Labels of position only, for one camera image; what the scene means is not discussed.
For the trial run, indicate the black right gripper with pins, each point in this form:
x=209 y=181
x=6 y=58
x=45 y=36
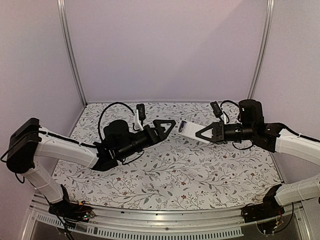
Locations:
x=221 y=132

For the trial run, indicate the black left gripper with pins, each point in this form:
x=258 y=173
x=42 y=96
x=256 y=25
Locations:
x=161 y=136

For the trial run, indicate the white remote control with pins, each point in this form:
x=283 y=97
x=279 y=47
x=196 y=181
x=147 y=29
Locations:
x=189 y=131

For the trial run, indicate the dark purple battery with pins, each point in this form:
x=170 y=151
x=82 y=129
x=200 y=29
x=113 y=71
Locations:
x=182 y=124

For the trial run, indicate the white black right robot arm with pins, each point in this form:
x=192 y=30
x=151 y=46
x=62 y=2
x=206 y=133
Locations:
x=272 y=137

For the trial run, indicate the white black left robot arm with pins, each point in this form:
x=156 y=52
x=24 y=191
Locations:
x=116 y=144

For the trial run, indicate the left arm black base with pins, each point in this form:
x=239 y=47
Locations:
x=71 y=211

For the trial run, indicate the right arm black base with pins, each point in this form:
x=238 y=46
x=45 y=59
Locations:
x=269 y=212

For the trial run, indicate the floral patterned table mat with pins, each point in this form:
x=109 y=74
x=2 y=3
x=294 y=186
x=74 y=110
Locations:
x=176 y=174

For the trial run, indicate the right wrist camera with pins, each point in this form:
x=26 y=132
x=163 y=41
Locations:
x=218 y=112

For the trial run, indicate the right aluminium frame post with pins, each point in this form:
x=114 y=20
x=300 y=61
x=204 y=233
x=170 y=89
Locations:
x=262 y=49

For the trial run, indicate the aluminium frame post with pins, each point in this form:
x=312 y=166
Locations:
x=61 y=6
x=262 y=49

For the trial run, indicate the aluminium front rail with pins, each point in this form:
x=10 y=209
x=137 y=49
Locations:
x=111 y=223

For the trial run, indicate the left aluminium frame post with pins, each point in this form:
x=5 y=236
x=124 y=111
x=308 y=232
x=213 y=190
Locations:
x=61 y=6

